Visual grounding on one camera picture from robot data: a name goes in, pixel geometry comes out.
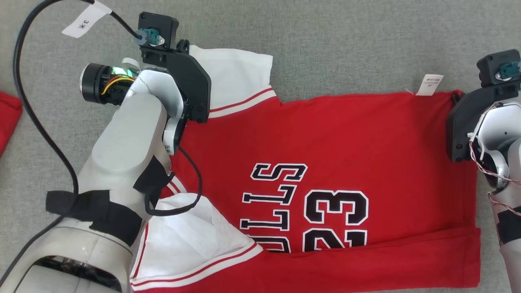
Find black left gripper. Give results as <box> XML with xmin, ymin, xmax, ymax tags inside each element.
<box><xmin>140</xmin><ymin>39</ymin><xmax>212</xmax><ymax>124</ymax></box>

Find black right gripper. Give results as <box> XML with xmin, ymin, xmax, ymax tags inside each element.
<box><xmin>446</xmin><ymin>83</ymin><xmax>521</xmax><ymax>163</ymax></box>

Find red basketball jersey white sleeves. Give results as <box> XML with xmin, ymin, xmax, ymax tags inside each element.
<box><xmin>129</xmin><ymin>45</ymin><xmax>482</xmax><ymax>293</ymax></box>
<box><xmin>0</xmin><ymin>92</ymin><xmax>24</xmax><ymax>157</ymax></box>

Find right camera cable teal plug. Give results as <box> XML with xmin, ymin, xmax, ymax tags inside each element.
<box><xmin>499</xmin><ymin>61</ymin><xmax>521</xmax><ymax>81</ymax></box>

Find camera cable teal plug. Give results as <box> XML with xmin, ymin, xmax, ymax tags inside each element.
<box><xmin>499</xmin><ymin>61</ymin><xmax>521</xmax><ymax>81</ymax></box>
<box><xmin>0</xmin><ymin>0</ymin><xmax>166</xmax><ymax>285</ymax></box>

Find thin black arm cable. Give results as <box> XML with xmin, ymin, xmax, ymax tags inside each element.
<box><xmin>144</xmin><ymin>146</ymin><xmax>203</xmax><ymax>216</ymax></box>

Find left camera cable teal plug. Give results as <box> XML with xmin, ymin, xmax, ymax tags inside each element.
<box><xmin>0</xmin><ymin>0</ymin><xmax>166</xmax><ymax>285</ymax></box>

